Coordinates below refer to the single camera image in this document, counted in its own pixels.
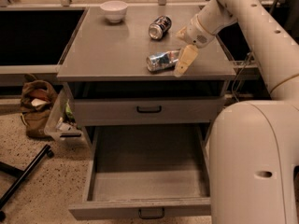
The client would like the black chair base left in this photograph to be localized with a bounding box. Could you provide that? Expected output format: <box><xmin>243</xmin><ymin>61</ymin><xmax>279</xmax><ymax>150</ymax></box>
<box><xmin>0</xmin><ymin>145</ymin><xmax>54</xmax><ymax>222</ymax></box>

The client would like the closed grey upper drawer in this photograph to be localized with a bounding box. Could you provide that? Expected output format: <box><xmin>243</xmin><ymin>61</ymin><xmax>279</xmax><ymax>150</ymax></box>
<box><xmin>72</xmin><ymin>98</ymin><xmax>225</xmax><ymax>126</ymax></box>

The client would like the grey drawer cabinet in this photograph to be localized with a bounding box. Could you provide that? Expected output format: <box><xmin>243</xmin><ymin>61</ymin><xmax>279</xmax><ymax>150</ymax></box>
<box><xmin>56</xmin><ymin>5</ymin><xmax>237</xmax><ymax>147</ymax></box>

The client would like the white ceramic bowl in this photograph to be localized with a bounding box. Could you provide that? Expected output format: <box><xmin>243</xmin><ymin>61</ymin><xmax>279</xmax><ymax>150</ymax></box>
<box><xmin>100</xmin><ymin>1</ymin><xmax>128</xmax><ymax>23</ymax></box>

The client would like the grey hanging cable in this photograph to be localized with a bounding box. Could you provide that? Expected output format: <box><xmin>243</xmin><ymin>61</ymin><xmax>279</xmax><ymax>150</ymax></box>
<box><xmin>230</xmin><ymin>51</ymin><xmax>255</xmax><ymax>103</ymax></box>

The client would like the brown paper bag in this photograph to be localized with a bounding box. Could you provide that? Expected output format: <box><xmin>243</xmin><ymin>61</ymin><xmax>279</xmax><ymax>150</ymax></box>
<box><xmin>21</xmin><ymin>74</ymin><xmax>58</xmax><ymax>138</ymax></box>

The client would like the open grey drawer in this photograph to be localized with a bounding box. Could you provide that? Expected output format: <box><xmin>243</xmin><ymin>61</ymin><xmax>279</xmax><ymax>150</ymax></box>
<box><xmin>69</xmin><ymin>124</ymin><xmax>211</xmax><ymax>220</ymax></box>

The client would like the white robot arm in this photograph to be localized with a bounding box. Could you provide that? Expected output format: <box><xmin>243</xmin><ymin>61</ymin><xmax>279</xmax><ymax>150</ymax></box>
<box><xmin>175</xmin><ymin>0</ymin><xmax>299</xmax><ymax>224</ymax></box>

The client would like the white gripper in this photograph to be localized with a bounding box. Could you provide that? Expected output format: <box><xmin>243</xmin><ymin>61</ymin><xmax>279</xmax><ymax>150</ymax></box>
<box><xmin>174</xmin><ymin>15</ymin><xmax>215</xmax><ymax>77</ymax></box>

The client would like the clear plastic bin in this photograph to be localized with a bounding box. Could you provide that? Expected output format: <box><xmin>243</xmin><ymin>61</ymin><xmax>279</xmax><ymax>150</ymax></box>
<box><xmin>44</xmin><ymin>90</ymin><xmax>87</xmax><ymax>146</ymax></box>

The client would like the silver blue redbull can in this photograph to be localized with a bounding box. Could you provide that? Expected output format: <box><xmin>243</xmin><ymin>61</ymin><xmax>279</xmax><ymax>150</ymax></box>
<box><xmin>146</xmin><ymin>49</ymin><xmax>179</xmax><ymax>72</ymax></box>

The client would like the dark soda can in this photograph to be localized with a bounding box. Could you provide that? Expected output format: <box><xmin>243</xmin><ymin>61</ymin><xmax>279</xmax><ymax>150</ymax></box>
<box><xmin>149</xmin><ymin>15</ymin><xmax>172</xmax><ymax>40</ymax></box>

